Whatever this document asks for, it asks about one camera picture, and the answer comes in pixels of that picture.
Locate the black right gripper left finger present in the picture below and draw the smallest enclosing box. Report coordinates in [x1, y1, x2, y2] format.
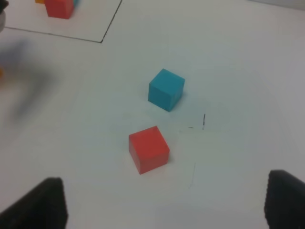
[0, 177, 68, 229]

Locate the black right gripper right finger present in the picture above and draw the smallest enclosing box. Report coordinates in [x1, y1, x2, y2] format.
[264, 170, 305, 229]

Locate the red template block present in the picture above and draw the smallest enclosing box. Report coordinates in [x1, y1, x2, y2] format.
[44, 0, 74, 19]

